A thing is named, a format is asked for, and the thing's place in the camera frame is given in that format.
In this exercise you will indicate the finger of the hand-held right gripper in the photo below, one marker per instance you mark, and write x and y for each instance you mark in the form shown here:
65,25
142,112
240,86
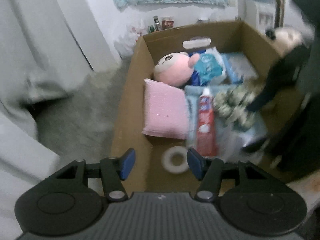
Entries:
257,145
282,75

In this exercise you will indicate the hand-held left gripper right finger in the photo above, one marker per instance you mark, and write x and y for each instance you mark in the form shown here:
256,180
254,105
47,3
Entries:
196,163

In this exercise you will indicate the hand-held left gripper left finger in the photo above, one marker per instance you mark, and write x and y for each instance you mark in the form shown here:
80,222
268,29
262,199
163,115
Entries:
127,163

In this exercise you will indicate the white tape roll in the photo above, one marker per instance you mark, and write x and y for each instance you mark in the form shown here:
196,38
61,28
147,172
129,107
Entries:
166,160

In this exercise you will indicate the brown cardboard box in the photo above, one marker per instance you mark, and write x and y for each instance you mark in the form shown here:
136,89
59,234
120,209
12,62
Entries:
132,130

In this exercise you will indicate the black-haired doll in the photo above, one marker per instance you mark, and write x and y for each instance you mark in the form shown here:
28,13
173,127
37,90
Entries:
287,38

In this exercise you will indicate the red and white tube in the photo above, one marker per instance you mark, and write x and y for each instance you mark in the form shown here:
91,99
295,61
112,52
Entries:
206,125

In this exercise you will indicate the blue tissue box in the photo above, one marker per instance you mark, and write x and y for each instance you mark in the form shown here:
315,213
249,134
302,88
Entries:
237,67

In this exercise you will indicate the floral patterned cloth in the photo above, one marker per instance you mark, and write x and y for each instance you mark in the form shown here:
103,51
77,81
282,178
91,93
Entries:
232,105

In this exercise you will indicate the light blue towel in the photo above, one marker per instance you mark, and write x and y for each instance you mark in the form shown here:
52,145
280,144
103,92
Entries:
191,100

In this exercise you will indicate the pink cloth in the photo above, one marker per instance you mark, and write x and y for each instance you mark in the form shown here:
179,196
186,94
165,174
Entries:
165,107

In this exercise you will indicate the blue and white tissue pack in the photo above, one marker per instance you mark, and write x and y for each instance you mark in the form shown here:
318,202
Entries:
207,67

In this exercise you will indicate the pink plush toy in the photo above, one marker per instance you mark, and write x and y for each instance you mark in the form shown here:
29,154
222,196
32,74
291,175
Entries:
172,70

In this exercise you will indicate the white water dispenser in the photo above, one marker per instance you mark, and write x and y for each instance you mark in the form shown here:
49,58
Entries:
257,15

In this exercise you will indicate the white plastic bag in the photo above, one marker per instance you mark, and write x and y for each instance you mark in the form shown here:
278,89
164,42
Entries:
127,38

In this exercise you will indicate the red labelled jar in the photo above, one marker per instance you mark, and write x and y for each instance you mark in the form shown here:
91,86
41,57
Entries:
167,23

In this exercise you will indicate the dark glass bottle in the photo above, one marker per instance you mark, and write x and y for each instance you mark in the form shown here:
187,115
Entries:
156,23

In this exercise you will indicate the white door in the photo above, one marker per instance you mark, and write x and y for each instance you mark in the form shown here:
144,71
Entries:
62,30

